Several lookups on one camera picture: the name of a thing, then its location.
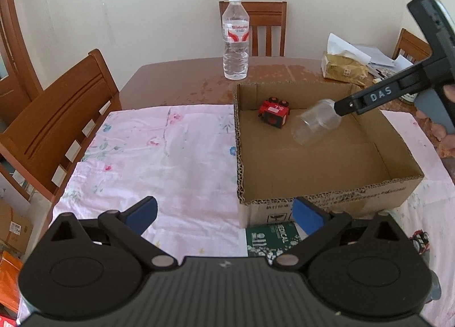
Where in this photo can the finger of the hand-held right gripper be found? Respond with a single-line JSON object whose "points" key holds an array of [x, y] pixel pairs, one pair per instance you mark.
{"points": [[376, 96]]}

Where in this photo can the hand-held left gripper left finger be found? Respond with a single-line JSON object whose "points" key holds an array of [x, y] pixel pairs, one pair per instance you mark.
{"points": [[142, 215]]}

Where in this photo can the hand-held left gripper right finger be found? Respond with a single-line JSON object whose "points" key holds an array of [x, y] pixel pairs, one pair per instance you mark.
{"points": [[307, 218]]}

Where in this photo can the green medical box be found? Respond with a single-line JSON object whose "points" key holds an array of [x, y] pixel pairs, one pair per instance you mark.
{"points": [[270, 240]]}

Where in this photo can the cardboard box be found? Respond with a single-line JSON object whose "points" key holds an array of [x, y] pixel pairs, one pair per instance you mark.
{"points": [[309, 167]]}

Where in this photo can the clear plastic jar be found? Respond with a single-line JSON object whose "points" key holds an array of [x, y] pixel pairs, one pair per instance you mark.
{"points": [[314, 124]]}

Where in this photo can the person's right hand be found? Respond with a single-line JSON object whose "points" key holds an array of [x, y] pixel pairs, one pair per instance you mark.
{"points": [[449, 92]]}

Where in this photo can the pile of papers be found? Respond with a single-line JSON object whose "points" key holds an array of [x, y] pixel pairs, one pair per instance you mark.
{"points": [[380, 55]]}

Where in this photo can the yellow tissue pack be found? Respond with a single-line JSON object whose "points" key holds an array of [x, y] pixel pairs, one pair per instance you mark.
{"points": [[341, 67]]}

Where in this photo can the pink floral cloth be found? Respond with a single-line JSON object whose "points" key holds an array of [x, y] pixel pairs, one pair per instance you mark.
{"points": [[160, 156]]}

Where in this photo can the red toy car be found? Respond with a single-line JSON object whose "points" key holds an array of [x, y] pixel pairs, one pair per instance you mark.
{"points": [[273, 113]]}

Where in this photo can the small red wheeled toy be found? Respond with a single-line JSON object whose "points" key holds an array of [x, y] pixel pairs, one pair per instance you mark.
{"points": [[420, 241]]}

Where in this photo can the wooden chair with paper tags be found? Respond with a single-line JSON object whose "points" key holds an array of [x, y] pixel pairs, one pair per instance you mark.
{"points": [[60, 117]]}

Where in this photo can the wooden slat-back chair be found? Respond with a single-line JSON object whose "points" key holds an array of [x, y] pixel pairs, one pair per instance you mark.
{"points": [[266, 28]]}

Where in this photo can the stack of cardboard cartons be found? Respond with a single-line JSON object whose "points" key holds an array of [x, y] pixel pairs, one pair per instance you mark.
{"points": [[12, 225]]}

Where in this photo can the clear water bottle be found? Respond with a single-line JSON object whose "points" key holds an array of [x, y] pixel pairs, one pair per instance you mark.
{"points": [[235, 42]]}

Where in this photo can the red packet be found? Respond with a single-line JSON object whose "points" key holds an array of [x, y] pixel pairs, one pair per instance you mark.
{"points": [[6, 321]]}

